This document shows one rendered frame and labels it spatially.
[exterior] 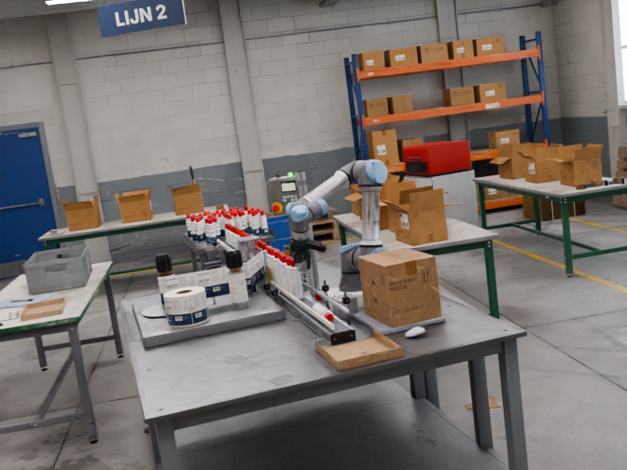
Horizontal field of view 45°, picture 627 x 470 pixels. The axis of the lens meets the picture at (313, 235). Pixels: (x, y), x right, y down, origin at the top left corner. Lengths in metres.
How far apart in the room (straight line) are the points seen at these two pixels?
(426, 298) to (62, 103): 8.79
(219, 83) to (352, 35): 2.09
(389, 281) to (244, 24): 8.61
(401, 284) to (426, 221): 2.19
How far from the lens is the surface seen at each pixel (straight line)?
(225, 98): 11.43
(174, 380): 3.10
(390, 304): 3.25
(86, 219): 9.42
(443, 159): 9.25
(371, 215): 3.70
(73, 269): 5.59
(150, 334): 3.65
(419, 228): 5.40
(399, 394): 4.28
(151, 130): 11.43
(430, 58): 11.24
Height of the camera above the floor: 1.79
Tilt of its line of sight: 9 degrees down
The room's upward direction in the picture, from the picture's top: 8 degrees counter-clockwise
